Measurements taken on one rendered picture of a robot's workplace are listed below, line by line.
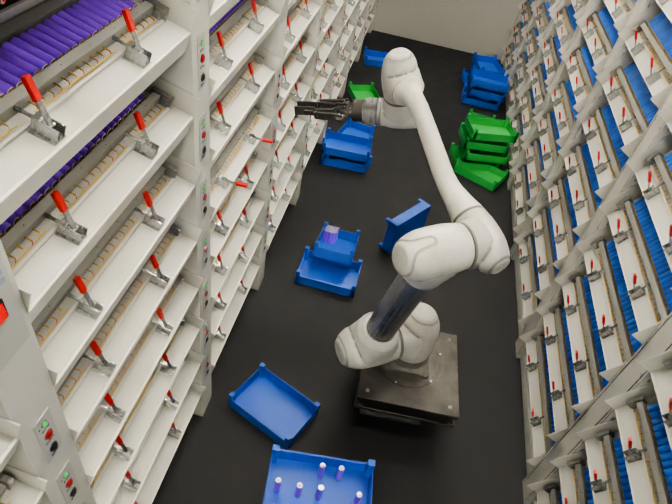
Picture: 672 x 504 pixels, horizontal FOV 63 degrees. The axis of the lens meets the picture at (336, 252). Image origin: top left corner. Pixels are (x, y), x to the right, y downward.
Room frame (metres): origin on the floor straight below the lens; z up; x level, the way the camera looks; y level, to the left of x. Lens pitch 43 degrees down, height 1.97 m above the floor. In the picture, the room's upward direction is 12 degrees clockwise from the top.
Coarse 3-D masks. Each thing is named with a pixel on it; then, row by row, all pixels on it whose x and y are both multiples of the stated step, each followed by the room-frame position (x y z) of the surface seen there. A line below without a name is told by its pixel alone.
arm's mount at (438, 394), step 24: (456, 336) 1.48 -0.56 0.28; (432, 360) 1.34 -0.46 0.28; (456, 360) 1.36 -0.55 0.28; (360, 384) 1.16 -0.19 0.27; (384, 384) 1.19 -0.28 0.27; (408, 384) 1.21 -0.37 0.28; (432, 384) 1.23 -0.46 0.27; (456, 384) 1.25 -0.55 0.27; (384, 408) 1.12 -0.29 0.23; (408, 408) 1.11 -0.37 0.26; (432, 408) 1.13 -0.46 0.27; (456, 408) 1.15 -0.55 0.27
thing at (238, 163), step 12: (252, 108) 1.74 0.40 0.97; (264, 108) 1.76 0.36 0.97; (264, 120) 1.73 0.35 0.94; (252, 132) 1.63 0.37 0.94; (264, 132) 1.69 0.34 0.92; (228, 144) 1.51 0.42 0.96; (240, 144) 1.54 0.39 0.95; (240, 156) 1.48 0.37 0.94; (228, 168) 1.40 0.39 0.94; (240, 168) 1.42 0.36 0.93; (216, 192) 1.27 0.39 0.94; (228, 192) 1.33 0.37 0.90; (216, 204) 1.22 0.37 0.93
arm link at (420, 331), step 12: (420, 312) 1.32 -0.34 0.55; (432, 312) 1.34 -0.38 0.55; (408, 324) 1.28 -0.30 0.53; (420, 324) 1.28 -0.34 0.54; (432, 324) 1.29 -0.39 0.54; (408, 336) 1.25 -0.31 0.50; (420, 336) 1.26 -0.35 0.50; (432, 336) 1.27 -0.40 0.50; (408, 348) 1.23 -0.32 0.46; (420, 348) 1.25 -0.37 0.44; (432, 348) 1.29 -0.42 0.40; (408, 360) 1.26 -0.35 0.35; (420, 360) 1.27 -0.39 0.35
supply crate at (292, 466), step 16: (272, 464) 0.74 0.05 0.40; (288, 464) 0.75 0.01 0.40; (304, 464) 0.76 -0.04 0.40; (336, 464) 0.77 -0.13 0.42; (352, 464) 0.77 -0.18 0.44; (368, 464) 0.76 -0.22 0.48; (272, 480) 0.69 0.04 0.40; (288, 480) 0.70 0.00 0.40; (304, 480) 0.71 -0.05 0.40; (320, 480) 0.72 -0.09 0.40; (336, 480) 0.73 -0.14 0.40; (352, 480) 0.74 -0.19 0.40; (368, 480) 0.75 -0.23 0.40; (272, 496) 0.65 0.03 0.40; (288, 496) 0.66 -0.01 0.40; (304, 496) 0.67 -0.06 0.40; (336, 496) 0.69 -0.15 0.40; (352, 496) 0.70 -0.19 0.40; (368, 496) 0.70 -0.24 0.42
